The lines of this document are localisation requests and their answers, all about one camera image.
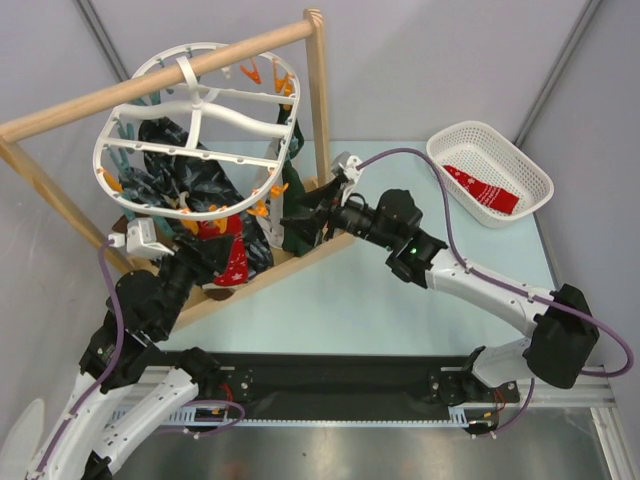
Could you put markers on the brown striped sock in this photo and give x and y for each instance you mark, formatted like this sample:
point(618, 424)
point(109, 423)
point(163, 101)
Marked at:
point(219, 294)

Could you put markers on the orange plastic clothespin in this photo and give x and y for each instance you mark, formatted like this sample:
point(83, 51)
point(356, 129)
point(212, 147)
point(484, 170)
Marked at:
point(191, 226)

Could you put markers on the white plastic clip hanger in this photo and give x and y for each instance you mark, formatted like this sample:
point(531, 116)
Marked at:
point(116, 141)

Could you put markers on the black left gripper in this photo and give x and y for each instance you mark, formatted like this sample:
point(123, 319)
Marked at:
point(206, 256)

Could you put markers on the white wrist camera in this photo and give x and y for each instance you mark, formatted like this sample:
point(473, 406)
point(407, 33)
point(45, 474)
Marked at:
point(347, 167)
point(140, 240)

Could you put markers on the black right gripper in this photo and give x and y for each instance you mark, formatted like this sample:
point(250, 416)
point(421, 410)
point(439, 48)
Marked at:
point(326, 211)

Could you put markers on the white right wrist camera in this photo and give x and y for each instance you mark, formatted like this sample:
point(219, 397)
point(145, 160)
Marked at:
point(347, 167)

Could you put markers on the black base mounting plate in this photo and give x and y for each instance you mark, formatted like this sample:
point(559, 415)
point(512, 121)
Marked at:
point(307, 385)

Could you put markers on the orange clothespin on rim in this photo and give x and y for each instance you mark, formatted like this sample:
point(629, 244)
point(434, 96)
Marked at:
point(277, 191)

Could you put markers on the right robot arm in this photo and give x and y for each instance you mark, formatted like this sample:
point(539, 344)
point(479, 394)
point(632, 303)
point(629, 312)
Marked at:
point(556, 340)

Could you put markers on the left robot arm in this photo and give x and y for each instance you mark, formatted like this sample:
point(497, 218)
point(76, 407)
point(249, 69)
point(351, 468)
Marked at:
point(142, 310)

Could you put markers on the green and white t-shirt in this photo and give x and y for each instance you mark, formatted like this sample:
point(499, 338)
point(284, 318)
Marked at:
point(286, 204)

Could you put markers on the dark leaf-print shorts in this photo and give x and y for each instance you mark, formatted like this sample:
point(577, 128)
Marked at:
point(165, 176)

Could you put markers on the red patterned sock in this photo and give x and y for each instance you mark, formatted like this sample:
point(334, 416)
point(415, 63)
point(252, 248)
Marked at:
point(237, 270)
point(487, 195)

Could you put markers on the aluminium frame rail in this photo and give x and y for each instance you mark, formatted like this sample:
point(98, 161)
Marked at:
point(155, 396)

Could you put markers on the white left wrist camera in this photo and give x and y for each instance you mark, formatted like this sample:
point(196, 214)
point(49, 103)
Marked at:
point(140, 240)

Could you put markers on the white perforated plastic basket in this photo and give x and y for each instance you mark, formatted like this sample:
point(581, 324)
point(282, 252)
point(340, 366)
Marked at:
point(481, 151)

